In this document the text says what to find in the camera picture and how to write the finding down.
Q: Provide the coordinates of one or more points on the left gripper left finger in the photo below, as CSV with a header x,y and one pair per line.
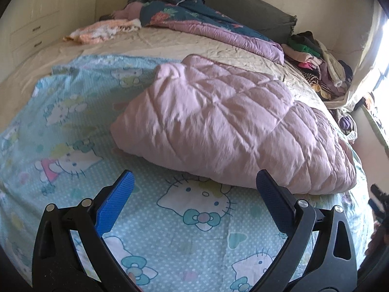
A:
x,y
70,253

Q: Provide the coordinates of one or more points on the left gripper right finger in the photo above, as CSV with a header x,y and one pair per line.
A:
x,y
318,254

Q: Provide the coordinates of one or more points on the pink quilted jacket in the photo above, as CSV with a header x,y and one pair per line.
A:
x,y
226,123

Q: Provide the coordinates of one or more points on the pile of mixed clothes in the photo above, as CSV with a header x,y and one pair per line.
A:
x,y
329,77

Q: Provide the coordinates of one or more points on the teal cartoon print blanket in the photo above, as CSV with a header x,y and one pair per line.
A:
x,y
177,232

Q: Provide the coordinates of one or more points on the bright window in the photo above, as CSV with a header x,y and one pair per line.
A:
x,y
377,104

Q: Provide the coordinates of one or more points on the peach white small cloth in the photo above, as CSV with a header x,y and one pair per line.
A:
x,y
103,31

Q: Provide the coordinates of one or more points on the beige bed sheet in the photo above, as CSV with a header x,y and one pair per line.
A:
x,y
17,88

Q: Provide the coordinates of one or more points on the cream wardrobe with drawers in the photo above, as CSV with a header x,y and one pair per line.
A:
x,y
29,25

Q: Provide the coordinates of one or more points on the dark grey headboard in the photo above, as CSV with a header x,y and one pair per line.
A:
x,y
257,15

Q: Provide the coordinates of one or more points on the purple and teal comforter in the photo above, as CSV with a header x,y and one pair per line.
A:
x,y
194,17

